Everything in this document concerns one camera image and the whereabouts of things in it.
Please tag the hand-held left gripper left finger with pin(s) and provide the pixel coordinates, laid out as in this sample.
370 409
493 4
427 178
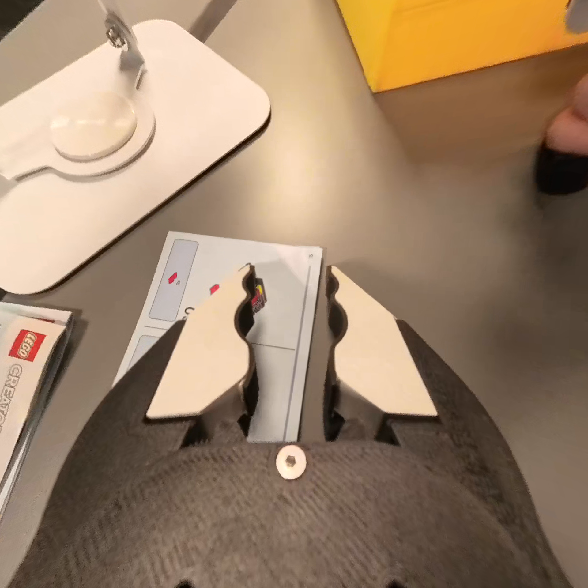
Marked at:
202 358

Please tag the blue instruction booklet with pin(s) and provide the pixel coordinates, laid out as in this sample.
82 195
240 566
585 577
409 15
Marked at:
285 285

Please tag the person's right hand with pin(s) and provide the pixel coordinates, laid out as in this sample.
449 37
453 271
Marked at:
572 128

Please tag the white lamp base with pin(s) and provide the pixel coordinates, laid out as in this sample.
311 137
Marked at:
193 138

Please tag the white cover instruction booklet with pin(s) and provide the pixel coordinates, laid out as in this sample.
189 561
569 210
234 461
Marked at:
32 390

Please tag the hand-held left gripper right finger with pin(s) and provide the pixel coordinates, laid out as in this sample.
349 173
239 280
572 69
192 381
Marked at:
381 363

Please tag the yellow plastic bin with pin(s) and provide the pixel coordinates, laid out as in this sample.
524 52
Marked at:
436 41

